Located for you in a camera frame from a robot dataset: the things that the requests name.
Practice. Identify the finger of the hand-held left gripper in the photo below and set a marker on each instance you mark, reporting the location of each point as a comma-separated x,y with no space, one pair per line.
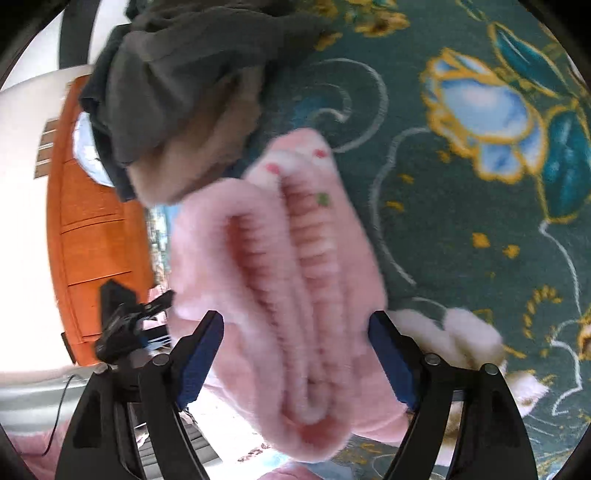
157,304
154,342

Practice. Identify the pink fleece floral pajama pants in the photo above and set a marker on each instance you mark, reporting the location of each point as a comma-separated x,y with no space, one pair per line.
286,277

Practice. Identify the orange wooden panelled furniture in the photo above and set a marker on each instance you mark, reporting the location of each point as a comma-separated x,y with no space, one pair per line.
92,240

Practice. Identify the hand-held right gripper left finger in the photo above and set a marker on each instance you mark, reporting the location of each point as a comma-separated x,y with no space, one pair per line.
198,364

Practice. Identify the grey garment with beige lining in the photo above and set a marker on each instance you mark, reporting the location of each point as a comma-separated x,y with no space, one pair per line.
161,83

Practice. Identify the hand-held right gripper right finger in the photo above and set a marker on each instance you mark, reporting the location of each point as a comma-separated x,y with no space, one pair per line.
392,364

